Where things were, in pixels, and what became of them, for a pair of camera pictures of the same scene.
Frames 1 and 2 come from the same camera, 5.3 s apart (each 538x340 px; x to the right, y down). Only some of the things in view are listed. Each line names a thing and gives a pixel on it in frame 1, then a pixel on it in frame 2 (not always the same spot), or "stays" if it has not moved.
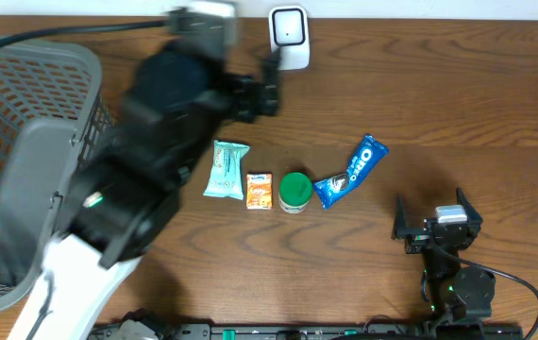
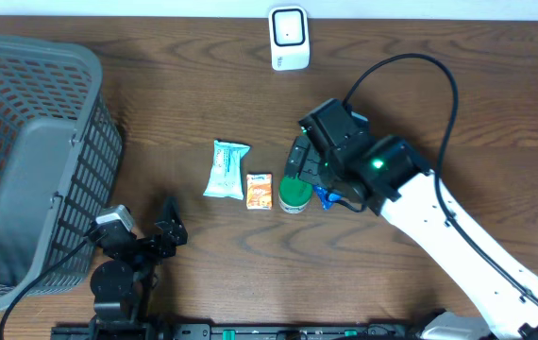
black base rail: x=208 y=331 stays
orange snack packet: x=259 y=191 stays
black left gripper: x=263 y=94 to x=172 y=238
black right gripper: x=400 y=225 to x=296 y=150
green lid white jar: x=295 y=191 stays
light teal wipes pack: x=226 y=180 stays
